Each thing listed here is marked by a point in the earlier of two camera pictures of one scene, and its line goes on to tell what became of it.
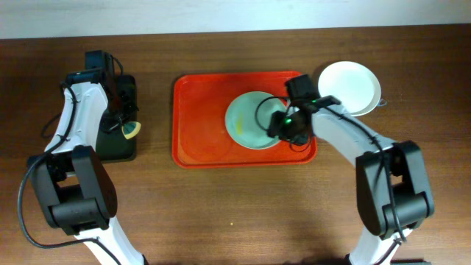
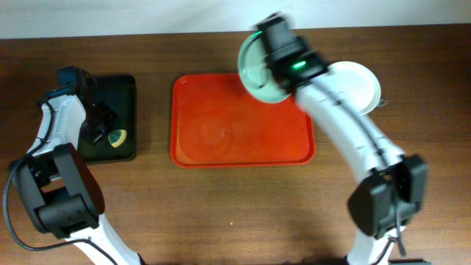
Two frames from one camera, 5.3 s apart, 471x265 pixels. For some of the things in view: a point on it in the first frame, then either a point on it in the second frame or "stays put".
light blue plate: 248,117 → 255,73
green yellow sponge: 130,129 → 117,137
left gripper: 120,120 → 97,125
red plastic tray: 199,135 stays put
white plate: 356,87 stays put
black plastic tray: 115,147 stays put
